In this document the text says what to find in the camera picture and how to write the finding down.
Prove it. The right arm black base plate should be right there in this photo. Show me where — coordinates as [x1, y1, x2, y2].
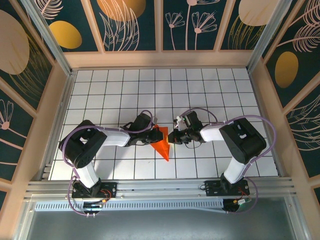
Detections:
[204, 179, 251, 198]

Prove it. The orange paper sheet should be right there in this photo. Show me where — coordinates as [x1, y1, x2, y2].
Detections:
[149, 124, 171, 162]

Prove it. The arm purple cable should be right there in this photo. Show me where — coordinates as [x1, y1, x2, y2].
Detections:
[60, 109, 154, 217]
[176, 107, 277, 215]

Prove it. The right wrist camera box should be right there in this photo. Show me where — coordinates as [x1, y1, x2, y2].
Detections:
[174, 115, 186, 130]

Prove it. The slotted grey cable duct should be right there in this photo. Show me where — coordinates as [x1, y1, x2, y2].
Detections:
[34, 199, 226, 212]

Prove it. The aluminium mounting rail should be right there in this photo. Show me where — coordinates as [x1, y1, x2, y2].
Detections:
[23, 176, 298, 201]

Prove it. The grey metal shelf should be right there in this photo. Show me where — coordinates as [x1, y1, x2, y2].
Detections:
[14, 208, 310, 240]

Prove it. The aluminium side rail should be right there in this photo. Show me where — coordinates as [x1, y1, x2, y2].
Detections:
[38, 71, 77, 181]

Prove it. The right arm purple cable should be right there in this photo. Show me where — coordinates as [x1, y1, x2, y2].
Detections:
[176, 107, 277, 215]

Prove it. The aluminium frame post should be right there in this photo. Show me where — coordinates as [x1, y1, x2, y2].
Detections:
[246, 0, 293, 73]
[21, 0, 75, 77]

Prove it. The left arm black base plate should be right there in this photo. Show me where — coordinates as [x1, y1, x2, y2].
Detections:
[71, 181, 118, 200]

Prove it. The black electronics module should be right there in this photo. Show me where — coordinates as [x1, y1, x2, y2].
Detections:
[83, 201, 104, 217]
[221, 198, 253, 215]

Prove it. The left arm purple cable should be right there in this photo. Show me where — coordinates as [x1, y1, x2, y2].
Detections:
[60, 109, 154, 217]

